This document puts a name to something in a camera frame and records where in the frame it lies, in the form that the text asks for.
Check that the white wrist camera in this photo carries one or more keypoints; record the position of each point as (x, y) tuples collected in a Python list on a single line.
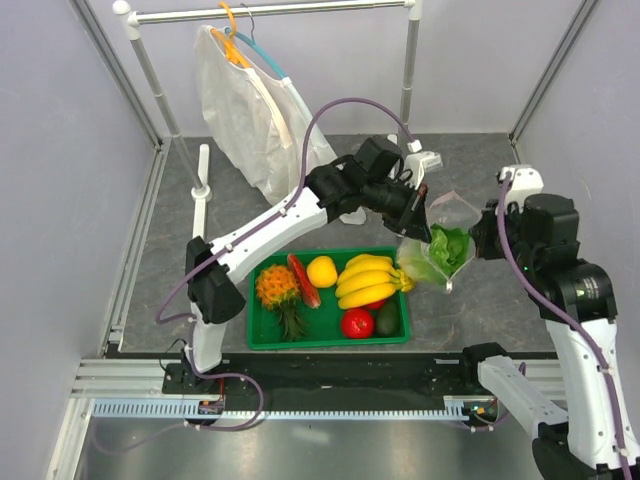
[(524, 181), (418, 163)]

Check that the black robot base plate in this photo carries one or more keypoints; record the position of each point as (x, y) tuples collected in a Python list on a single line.
[(341, 382)]

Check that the red fruit under bananas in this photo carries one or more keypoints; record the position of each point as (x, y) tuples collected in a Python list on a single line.
[(375, 305)]

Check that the orange clothes hanger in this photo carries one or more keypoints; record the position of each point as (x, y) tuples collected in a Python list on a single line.
[(227, 40)]

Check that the orange plastic pineapple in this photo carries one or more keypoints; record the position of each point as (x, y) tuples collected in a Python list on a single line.
[(278, 291)]

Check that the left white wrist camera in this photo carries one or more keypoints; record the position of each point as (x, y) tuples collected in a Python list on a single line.
[(418, 163)]

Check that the silver white clothes rack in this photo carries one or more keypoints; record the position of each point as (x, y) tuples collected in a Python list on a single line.
[(131, 22)]

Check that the white garment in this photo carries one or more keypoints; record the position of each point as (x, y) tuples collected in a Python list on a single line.
[(256, 120)]

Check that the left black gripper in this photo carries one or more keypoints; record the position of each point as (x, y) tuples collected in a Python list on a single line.
[(412, 221)]

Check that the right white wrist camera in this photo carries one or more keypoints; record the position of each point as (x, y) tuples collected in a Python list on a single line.
[(524, 181)]

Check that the clear dotted zip top bag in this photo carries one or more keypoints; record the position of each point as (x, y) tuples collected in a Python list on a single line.
[(452, 211)]

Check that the green plastic lettuce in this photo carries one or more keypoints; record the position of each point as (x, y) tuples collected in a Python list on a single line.
[(437, 262)]

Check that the dark green avocado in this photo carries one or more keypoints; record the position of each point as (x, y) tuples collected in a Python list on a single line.
[(387, 320)]

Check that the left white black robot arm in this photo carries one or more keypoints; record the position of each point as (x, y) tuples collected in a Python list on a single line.
[(377, 177)]

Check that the yellow lemon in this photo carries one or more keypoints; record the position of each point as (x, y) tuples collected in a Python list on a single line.
[(322, 272)]

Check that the yellow banana bunch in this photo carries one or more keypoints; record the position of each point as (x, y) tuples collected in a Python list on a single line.
[(367, 279)]

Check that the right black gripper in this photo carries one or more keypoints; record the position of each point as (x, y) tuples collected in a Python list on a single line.
[(483, 232)]

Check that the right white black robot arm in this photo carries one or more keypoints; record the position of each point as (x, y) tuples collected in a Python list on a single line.
[(590, 437)]

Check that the red watermelon slice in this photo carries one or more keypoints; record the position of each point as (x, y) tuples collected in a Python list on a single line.
[(308, 292)]

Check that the white slotted cable duct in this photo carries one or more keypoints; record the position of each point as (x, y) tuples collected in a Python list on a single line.
[(452, 411)]

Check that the teal clothes hanger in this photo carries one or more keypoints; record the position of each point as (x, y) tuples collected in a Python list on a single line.
[(253, 45)]

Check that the red tomato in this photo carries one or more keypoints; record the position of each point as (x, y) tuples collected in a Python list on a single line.
[(357, 324)]

